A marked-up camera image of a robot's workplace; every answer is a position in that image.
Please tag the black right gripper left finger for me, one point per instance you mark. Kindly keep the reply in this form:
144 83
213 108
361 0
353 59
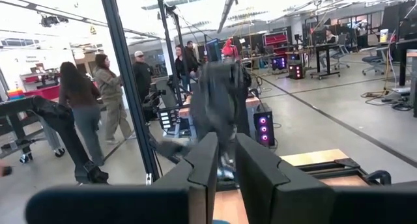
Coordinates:
202 185

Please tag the black jacket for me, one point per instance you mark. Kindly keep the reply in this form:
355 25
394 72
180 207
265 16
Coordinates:
52 108

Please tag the black office chair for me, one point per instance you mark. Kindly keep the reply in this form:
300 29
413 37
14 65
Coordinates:
373 61

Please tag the black computer tower purple lights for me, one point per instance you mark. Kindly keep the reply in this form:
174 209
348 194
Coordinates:
296 71
264 126
279 63

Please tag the black overhead camera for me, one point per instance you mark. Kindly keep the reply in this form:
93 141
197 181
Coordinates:
52 20

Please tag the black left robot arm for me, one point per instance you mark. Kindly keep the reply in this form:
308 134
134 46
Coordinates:
218 97

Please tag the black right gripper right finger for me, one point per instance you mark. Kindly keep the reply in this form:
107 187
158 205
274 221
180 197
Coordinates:
277 191

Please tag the grey wheeled cart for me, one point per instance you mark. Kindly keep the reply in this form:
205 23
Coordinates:
13 120

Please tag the black aluminium rig frame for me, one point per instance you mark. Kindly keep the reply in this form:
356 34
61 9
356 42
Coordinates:
129 87

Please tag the person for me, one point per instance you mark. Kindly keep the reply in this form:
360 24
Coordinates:
81 100
180 66
110 87
142 75
191 59
331 37

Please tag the black standing desk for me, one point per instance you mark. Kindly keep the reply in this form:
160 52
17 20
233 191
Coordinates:
321 59

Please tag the black neighbouring rig frame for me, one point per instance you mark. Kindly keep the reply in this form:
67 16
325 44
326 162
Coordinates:
171 48

